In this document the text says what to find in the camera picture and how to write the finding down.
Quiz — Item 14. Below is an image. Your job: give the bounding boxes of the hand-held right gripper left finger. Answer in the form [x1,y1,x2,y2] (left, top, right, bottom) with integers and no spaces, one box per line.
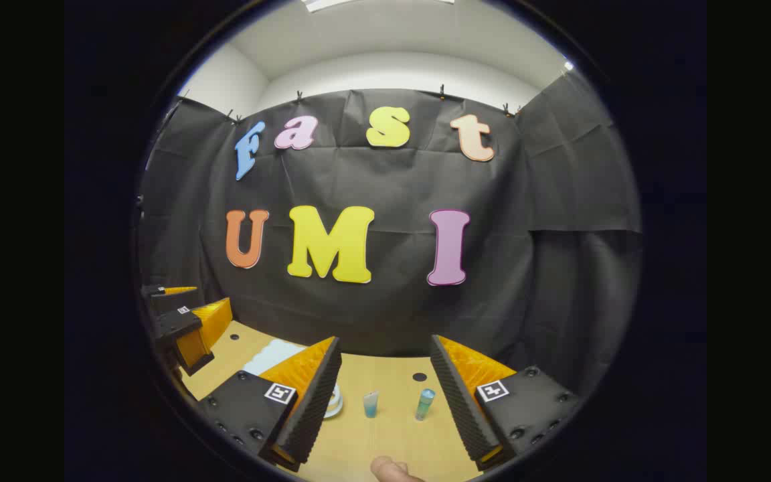
[198,336,343,473]

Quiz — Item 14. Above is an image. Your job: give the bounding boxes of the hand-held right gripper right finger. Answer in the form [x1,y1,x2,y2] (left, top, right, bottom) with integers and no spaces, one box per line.
[430,334,581,472]

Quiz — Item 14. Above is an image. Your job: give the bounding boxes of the light blue suitcase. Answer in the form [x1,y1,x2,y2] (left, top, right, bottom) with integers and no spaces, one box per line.
[241,338,345,420]

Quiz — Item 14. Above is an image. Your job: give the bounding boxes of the black backdrop cloth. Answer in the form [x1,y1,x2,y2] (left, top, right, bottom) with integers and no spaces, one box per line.
[138,70,642,402]

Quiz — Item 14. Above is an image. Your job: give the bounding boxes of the ceiling light panel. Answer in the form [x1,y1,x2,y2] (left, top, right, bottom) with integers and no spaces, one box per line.
[302,0,456,13]

